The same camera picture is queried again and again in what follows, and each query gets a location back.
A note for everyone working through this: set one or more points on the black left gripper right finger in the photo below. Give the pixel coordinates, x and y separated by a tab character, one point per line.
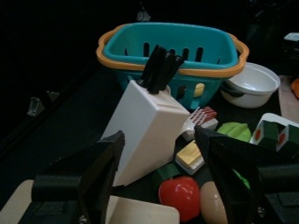
240	169

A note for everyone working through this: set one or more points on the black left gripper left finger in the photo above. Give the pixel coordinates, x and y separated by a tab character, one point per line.
97	175

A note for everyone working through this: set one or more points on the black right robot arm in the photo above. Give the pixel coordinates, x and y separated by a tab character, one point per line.
268	29

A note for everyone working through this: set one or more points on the light green toy lettuce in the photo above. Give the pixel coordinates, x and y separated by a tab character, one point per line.
235	131

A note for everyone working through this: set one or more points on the toy sushi roll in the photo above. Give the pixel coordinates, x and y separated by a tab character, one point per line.
290	141
270	135

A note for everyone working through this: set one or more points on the toy butter toast piece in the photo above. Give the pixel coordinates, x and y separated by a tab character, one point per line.
190	156

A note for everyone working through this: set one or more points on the beige toy egg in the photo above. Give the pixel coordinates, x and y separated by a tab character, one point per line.
212	204

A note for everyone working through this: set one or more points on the red toy tomato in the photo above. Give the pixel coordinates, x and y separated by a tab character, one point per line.
179	198

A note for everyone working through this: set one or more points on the white sushi tray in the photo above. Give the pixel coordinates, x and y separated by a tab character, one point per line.
272	117

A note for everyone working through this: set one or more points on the toy strawberry cake slice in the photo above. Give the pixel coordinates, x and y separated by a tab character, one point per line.
200	118

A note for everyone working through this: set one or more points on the white knife block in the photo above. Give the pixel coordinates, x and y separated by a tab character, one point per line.
147	128

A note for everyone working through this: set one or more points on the white toy pot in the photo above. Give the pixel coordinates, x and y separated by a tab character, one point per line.
252	81

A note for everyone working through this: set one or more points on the orange toy food piece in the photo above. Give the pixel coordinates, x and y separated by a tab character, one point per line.
295	87

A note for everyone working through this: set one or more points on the metal frame bracket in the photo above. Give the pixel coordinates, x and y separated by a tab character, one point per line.
52	94
143	16
35	106

